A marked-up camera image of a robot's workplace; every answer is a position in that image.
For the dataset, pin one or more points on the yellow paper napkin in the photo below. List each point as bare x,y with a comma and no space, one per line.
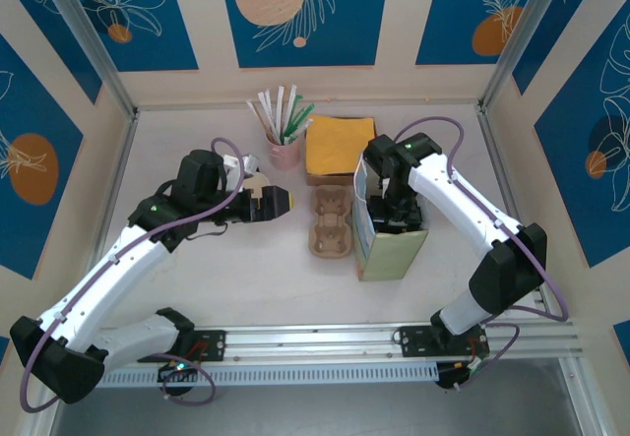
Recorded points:
334,143

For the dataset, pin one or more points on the brown pulp cup carrier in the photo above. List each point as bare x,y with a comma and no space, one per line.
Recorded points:
331,219

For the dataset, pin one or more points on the printed paper gift bag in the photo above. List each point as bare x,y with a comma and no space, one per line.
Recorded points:
389,256

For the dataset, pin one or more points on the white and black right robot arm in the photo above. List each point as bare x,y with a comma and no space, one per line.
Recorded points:
462,200

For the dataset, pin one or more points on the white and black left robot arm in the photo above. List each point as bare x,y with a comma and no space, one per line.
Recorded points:
113,278

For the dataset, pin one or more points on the pink straw holder cup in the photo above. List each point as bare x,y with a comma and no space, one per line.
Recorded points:
285,156

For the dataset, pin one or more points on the small controller circuit board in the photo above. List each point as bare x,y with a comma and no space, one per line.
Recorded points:
174,369
476,368

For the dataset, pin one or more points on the aluminium frame side rail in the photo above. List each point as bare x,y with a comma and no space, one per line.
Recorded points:
122,160
492,136

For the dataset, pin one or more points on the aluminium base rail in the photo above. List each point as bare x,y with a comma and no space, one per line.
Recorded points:
315,342

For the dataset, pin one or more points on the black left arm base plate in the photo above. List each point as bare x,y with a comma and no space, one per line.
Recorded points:
211,345

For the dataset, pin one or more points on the aluminium frame post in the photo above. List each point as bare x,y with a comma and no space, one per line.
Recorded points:
527,27
92,42

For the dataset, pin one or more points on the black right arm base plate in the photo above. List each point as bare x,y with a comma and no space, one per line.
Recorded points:
416,342

